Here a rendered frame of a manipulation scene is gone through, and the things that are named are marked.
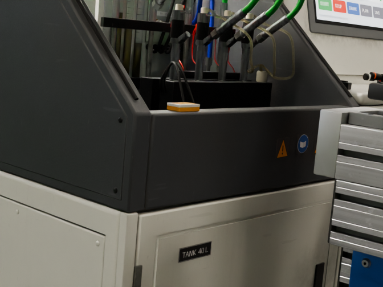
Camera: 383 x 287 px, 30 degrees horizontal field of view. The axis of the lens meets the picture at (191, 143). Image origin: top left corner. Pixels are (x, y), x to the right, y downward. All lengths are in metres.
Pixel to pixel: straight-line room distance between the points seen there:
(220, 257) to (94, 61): 0.43
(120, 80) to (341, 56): 1.00
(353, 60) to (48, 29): 1.05
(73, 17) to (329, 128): 0.49
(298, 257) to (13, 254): 0.59
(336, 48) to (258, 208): 0.74
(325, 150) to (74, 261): 0.50
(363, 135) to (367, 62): 1.20
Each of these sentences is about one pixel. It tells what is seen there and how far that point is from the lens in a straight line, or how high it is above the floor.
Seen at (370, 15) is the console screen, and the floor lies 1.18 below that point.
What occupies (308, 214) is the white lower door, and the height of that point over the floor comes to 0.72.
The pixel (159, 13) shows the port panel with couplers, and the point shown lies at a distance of 1.87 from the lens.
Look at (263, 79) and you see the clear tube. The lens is 1.71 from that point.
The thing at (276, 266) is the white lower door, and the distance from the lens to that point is 1.50.
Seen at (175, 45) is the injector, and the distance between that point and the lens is 1.52.
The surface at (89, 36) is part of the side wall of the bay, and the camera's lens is 1.19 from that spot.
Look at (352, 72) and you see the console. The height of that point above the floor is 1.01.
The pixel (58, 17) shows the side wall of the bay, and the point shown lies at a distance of 1.25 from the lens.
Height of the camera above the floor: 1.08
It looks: 9 degrees down
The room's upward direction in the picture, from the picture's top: 5 degrees clockwise
